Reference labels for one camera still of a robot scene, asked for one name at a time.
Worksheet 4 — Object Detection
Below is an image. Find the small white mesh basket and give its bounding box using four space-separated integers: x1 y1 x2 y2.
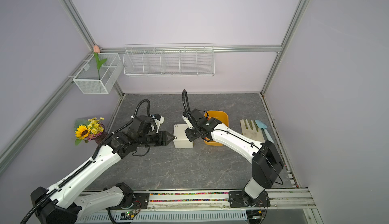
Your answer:
73 53 123 94

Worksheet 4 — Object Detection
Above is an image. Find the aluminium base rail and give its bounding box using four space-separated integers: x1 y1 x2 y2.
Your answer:
81 188 317 212

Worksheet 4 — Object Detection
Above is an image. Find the white box with screws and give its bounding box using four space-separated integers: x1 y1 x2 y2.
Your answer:
173 124 193 149

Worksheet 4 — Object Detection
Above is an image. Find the yellow plastic tray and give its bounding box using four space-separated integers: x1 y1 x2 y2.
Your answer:
204 111 229 147

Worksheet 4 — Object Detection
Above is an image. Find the artificial pink tulip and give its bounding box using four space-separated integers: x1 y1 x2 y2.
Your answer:
93 45 107 79

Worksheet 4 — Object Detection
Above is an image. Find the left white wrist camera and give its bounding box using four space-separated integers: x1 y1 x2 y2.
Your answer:
152 114 164 133

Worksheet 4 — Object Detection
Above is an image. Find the beige cloth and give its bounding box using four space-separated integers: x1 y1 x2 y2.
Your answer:
240 119 265 143

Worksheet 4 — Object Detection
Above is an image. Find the light blue spatula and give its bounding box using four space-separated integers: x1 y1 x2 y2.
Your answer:
254 120 275 143

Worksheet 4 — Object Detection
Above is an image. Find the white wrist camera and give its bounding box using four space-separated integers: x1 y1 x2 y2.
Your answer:
152 114 164 133
182 116 193 129

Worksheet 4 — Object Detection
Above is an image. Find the sunflower bouquet in vase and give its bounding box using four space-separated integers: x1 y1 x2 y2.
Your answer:
74 117 108 146

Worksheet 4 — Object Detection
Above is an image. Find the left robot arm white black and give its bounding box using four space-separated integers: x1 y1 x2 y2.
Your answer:
21 99 173 224

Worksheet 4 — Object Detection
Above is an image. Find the long white wire basket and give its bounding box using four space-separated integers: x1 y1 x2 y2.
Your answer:
123 43 215 77

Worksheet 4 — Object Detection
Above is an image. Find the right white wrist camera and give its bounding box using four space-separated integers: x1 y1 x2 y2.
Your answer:
182 116 193 129

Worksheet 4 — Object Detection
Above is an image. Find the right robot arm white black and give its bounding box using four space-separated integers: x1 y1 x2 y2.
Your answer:
182 89 285 207

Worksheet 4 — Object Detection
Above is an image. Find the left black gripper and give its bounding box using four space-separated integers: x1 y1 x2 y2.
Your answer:
138 130 175 147

